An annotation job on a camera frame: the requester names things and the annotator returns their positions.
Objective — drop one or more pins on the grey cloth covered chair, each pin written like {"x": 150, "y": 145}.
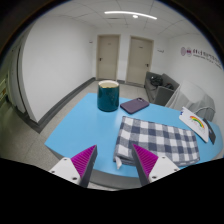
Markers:
{"x": 193, "y": 98}

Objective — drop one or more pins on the long ceiling light strip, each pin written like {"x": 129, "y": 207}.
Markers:
{"x": 126, "y": 13}

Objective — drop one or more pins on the dark green mug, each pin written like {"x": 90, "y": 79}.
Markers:
{"x": 108, "y": 97}

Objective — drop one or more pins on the white rainbow print board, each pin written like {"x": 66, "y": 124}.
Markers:
{"x": 195, "y": 125}

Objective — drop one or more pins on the beige door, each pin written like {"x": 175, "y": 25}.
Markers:
{"x": 107, "y": 58}
{"x": 139, "y": 60}

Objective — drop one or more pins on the small round ceiling light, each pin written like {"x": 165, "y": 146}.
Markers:
{"x": 135, "y": 16}

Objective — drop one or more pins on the purple smartphone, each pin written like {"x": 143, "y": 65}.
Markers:
{"x": 134, "y": 105}

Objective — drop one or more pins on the black bag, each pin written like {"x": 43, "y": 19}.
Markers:
{"x": 156, "y": 81}

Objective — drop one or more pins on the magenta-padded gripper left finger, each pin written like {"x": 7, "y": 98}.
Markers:
{"x": 68, "y": 168}

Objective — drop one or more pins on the blue white checked towel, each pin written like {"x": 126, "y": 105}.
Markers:
{"x": 160, "y": 136}

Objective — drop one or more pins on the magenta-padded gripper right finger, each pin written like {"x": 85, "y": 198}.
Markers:
{"x": 156, "y": 166}

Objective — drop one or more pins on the wall logo lettering sign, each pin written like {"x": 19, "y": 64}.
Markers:
{"x": 186, "y": 51}

